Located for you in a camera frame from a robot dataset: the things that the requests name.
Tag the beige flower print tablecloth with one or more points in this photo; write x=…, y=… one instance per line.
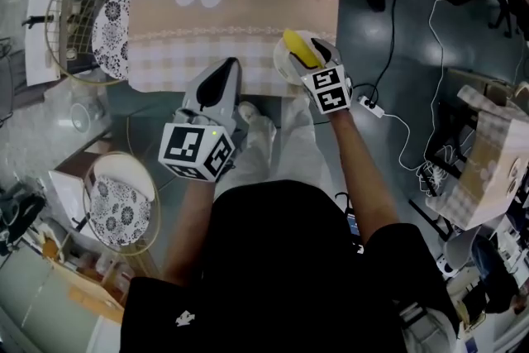
x=248, y=12

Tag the grey shoulder pouch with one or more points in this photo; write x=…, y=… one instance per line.
x=430, y=332

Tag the table with beige checked cloth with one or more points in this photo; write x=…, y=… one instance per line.
x=487, y=161

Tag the clear round bowl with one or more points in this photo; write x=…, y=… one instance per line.
x=87, y=115

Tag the person's right forearm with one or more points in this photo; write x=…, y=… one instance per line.
x=359, y=177

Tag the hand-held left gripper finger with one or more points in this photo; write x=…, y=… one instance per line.
x=234, y=95
x=190, y=95

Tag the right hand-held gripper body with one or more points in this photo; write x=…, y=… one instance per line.
x=328, y=91

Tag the light wooden chair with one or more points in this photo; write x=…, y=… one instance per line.
x=487, y=87

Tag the yellow banana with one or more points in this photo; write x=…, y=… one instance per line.
x=299, y=45

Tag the brown wooden crate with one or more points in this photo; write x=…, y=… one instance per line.
x=87, y=289

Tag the black handheld device with screen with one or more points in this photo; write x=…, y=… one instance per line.
x=353, y=224

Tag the white round plate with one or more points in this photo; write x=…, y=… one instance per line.
x=283, y=66

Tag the person's black shirt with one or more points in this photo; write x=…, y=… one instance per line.
x=281, y=268

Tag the person's left forearm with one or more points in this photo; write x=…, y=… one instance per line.
x=188, y=231

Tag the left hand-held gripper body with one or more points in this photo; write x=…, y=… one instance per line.
x=186, y=146

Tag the white power strip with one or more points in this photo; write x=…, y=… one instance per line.
x=371, y=105

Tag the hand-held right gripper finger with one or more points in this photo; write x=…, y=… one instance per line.
x=330, y=53
x=299, y=66

